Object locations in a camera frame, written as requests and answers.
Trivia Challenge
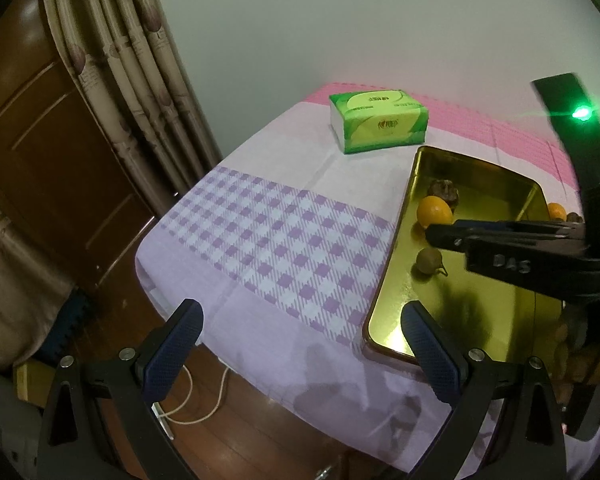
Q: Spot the maroon and gold tin tray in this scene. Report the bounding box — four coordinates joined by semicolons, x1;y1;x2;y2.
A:
362;146;568;367

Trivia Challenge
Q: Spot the dark blue foam mat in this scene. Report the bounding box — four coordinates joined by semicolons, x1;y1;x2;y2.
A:
32;295;93;363

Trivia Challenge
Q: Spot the green tissue pack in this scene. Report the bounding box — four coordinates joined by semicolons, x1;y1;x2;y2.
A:
328;89;430;155

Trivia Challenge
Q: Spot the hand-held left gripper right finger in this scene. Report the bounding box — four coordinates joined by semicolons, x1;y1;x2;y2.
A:
401;301;567;480

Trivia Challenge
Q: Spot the wooden block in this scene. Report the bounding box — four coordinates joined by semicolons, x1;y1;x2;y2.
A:
14;360;56;403

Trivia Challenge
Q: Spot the person's right hand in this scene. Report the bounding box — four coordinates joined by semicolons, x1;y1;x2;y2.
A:
552;310;600;403

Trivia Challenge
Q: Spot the beige patterned curtain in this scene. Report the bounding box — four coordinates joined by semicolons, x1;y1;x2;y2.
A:
42;0;223;196

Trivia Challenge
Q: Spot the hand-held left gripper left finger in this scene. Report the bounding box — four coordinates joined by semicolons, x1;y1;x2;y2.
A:
36;298;204;480

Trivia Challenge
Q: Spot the floral beige cloth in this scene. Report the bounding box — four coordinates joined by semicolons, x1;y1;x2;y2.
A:
0;195;78;371

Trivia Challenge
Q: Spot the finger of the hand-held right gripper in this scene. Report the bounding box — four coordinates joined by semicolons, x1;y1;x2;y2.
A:
425;217;588;253
462;237;600;306

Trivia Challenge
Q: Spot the white cable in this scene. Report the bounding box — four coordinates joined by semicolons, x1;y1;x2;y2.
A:
152;360;231;423

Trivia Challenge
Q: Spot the small brown fruit with stem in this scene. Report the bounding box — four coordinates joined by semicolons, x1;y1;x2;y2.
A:
416;247;449;277

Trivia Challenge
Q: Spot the brown wooden door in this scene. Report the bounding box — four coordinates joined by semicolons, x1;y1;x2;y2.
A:
0;0;176;306

